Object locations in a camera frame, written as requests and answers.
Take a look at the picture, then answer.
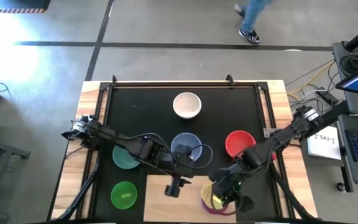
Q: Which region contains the wooden shelf board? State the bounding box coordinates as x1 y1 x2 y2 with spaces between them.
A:
144 174 237 223

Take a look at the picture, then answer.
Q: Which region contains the black aluminium table frame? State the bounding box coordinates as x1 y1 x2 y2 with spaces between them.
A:
76 80 287 220

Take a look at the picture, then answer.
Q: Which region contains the teal ceramic bowl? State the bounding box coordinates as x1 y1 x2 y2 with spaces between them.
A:
112 145 141 170

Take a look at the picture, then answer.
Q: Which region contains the small purple plastic bowl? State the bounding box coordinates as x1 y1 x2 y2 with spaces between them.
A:
201 198 236 216

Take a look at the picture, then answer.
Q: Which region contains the white paper sign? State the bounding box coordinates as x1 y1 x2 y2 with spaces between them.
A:
306 125 341 161

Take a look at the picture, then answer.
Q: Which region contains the black frame strut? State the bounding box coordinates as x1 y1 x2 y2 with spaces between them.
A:
50 152 102 222
268 167 316 222

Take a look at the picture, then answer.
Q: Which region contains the black table mat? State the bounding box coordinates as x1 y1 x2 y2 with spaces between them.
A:
92 86 279 223

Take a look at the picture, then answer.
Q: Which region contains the blue-grey ceramic bowl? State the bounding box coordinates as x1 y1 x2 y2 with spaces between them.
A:
170 133 203 162

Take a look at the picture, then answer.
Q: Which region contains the red ceramic bowl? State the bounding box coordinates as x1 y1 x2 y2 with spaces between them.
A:
225 130 257 159

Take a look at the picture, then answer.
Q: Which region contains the yellow cable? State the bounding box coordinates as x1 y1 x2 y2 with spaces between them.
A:
287 60 336 96

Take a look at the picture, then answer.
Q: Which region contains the coiled black cable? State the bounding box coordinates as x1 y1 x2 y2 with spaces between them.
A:
339 54 358 75

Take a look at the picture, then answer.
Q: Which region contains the black power strip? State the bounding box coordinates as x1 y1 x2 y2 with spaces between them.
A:
315 88 338 106

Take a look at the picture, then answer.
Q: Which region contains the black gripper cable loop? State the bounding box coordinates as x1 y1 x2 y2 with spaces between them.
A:
187 143 214 170

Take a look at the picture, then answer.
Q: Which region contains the black hazard-striped floor mat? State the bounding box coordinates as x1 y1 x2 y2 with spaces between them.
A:
0 0 52 14

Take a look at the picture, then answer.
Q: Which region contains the white ceramic bowl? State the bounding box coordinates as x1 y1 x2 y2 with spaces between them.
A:
172 91 203 119

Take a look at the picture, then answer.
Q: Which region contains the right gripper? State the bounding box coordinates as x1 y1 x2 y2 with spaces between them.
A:
209 167 255 213

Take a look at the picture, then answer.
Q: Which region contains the person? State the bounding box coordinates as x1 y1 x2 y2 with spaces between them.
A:
234 0 275 45

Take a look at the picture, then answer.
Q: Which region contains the small green plastic bowl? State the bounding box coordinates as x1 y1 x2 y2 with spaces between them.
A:
110 181 139 210

